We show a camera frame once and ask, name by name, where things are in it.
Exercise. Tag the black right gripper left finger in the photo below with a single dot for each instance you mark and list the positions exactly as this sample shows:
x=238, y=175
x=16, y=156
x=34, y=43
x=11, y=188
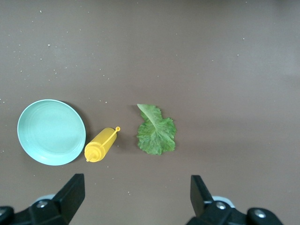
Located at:
x=70, y=194

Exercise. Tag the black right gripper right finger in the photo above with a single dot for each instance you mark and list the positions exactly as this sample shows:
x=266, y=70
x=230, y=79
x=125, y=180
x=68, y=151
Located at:
x=199, y=194

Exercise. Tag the yellow squeeze sauce bottle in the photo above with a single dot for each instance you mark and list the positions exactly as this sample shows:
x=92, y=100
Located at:
x=100, y=145

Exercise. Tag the green lettuce leaf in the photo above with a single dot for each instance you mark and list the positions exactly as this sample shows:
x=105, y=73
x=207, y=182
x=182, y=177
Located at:
x=155, y=136

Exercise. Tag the mint green round plate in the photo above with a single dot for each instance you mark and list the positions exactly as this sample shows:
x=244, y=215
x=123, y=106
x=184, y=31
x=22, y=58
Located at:
x=51, y=132

